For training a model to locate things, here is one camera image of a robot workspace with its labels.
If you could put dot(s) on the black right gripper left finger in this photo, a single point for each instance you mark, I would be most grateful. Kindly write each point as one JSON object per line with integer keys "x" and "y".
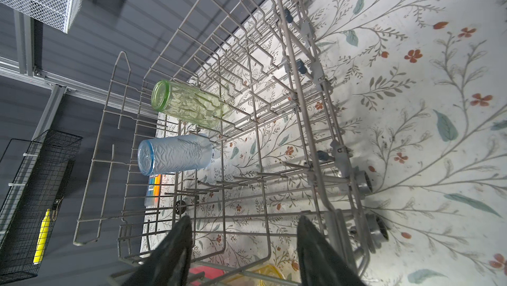
{"x": 169, "y": 264}

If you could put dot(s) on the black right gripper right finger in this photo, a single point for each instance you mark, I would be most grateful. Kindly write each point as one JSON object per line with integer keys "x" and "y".
{"x": 319, "y": 263}

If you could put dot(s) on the blue glass tumbler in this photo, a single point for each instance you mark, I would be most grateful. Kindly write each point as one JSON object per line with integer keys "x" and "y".
{"x": 161, "y": 156}

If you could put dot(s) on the green glass tumbler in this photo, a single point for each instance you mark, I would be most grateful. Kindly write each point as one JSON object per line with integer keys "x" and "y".
{"x": 189, "y": 104}

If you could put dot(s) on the yellow glass tumbler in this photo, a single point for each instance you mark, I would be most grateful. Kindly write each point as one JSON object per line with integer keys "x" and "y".
{"x": 267, "y": 274}

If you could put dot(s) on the pink cup front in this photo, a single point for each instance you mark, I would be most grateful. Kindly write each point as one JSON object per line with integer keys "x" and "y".
{"x": 200, "y": 274}

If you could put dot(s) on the coloured marker pack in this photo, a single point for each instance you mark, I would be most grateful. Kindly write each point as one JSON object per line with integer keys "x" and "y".
{"x": 153, "y": 191}

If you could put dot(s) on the yellow marker in basket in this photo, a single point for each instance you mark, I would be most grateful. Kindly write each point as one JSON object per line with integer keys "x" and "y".
{"x": 42, "y": 238}

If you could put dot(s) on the grey wire dish rack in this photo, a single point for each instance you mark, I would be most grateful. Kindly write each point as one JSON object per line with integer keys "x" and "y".
{"x": 277, "y": 156}

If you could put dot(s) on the black wire wall basket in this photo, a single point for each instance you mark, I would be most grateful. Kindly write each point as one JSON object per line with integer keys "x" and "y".
{"x": 39, "y": 184}

